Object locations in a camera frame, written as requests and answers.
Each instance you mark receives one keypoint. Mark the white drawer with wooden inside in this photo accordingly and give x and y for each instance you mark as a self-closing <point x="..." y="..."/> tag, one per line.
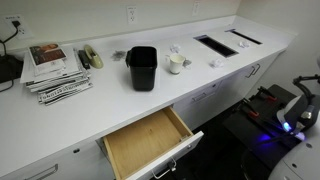
<point x="143" y="143"/>

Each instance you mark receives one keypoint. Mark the black plastic bin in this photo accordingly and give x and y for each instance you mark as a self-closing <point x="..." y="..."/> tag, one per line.
<point x="143" y="75"/>

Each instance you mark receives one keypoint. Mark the white ceramic mug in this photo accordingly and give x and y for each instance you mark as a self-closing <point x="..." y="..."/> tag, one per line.
<point x="175" y="65"/>

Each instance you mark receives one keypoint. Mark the crumpled silver foil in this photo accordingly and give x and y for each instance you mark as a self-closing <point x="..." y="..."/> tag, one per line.
<point x="187" y="63"/>

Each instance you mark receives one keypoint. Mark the rectangular black countertop opening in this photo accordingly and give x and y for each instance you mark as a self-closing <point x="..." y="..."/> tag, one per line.
<point x="216" y="46"/>
<point x="246" y="36"/>

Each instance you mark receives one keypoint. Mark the olive green tape dispenser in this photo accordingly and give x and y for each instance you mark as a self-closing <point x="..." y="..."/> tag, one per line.
<point x="94" y="60"/>

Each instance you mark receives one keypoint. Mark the black stapler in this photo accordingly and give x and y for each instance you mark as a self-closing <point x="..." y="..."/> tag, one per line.
<point x="83" y="60"/>

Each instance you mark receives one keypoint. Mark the black clamp with orange grip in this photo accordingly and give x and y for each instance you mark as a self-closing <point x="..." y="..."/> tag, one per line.
<point x="250" y="108"/>
<point x="267" y="94"/>

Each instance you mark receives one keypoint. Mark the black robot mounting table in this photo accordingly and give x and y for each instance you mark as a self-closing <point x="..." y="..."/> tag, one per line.
<point x="246" y="133"/>

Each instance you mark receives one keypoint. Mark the stack of magazines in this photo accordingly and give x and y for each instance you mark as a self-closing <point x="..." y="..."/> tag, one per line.
<point x="60" y="83"/>

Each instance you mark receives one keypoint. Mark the small black cabinet lock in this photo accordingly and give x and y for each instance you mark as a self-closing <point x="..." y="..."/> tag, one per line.
<point x="76" y="150"/>

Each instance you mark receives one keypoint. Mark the magazine with brown cover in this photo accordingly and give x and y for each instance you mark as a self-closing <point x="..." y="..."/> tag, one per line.
<point x="46" y="55"/>

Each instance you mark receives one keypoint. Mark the black device at left edge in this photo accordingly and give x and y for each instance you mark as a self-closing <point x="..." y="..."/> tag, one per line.
<point x="10" y="68"/>

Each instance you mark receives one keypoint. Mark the white wall outlet with plug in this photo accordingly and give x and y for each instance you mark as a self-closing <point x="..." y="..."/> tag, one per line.
<point x="24" y="31"/>

